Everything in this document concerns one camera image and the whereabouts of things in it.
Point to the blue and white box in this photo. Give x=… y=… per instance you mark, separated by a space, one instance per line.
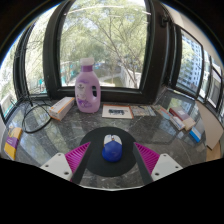
x=196 y=134

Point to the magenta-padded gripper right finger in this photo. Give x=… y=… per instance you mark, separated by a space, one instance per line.
x=148 y=156

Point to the round black mouse pad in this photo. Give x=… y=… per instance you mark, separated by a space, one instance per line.
x=110 y=168

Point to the printed paper leaflet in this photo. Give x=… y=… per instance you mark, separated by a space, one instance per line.
x=143 y=110

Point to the tan book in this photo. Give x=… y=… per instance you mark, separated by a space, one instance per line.
x=189 y=124

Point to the teal-edged flat book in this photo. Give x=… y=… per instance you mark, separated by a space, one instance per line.
x=162 y=111

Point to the blue and white computer mouse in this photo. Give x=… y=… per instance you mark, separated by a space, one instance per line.
x=112 y=151

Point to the white book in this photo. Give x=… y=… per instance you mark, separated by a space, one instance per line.
x=177 y=123

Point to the red book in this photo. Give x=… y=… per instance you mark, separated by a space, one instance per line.
x=180 y=113

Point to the white and orange carton box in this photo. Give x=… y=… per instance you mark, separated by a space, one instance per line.
x=61 y=109

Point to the purple detergent bottle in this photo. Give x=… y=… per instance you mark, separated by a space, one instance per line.
x=86 y=90

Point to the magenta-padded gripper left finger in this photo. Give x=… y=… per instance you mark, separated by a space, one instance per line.
x=76 y=156

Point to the white card with orange border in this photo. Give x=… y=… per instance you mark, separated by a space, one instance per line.
x=117 y=111

